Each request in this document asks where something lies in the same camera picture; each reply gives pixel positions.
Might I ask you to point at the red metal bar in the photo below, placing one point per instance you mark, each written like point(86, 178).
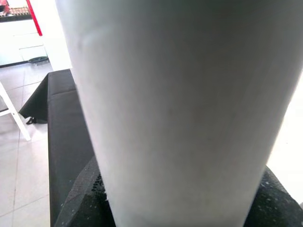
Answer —
point(34, 19)

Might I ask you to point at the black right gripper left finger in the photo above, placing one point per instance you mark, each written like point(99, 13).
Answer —
point(87, 203)

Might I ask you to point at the white furniture frame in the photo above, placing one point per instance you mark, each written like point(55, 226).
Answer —
point(16, 118)

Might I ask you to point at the white low cabinet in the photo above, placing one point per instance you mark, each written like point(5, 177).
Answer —
point(21, 42)

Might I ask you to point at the white plastic table leg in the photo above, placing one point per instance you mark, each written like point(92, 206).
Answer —
point(177, 94)

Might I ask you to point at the black round floor disc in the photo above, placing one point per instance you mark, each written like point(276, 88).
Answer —
point(38, 59)

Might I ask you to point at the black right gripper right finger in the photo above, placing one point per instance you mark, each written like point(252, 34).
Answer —
point(274, 208)

